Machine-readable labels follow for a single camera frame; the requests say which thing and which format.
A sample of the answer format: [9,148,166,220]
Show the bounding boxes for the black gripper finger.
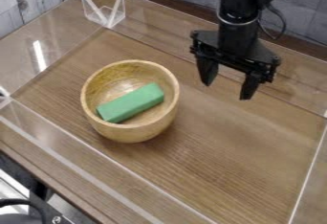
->
[241,71,265,101]
[197,54,219,86]

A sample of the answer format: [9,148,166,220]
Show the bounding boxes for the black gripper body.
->
[191,19,282,83]

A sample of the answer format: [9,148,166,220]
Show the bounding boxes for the green rectangular block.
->
[97,82,165,123]

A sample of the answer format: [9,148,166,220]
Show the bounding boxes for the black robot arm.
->
[191,0,286,101]

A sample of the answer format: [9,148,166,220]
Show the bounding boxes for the wooden bowl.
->
[81,59,181,144]

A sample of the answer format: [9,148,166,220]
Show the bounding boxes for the clear acrylic tray walls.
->
[0,0,327,224]

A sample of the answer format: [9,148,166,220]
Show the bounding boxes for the clear acrylic corner bracket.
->
[82,0,126,29]

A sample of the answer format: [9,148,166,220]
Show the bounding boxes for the black metal table bracket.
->
[30,190,90,224]

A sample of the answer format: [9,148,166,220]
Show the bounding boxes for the black cable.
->
[0,196,45,224]

